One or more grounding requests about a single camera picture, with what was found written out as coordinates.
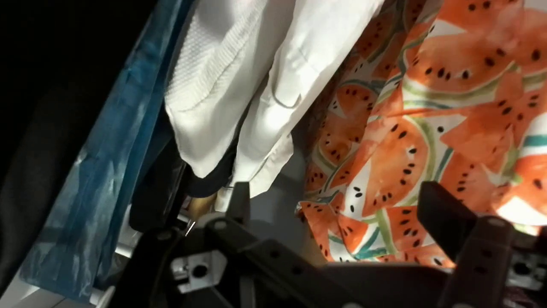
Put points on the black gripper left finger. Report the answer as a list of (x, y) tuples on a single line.
[(240, 205)]

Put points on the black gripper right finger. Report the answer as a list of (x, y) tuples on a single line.
[(485, 250)]

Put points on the white shirt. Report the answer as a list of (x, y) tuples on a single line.
[(228, 73)]

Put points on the orange watermelon print shirt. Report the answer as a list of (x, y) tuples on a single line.
[(433, 113)]

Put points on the blue plastic garment bag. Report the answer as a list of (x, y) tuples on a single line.
[(97, 193)]

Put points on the black garment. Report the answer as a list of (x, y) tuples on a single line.
[(40, 113)]

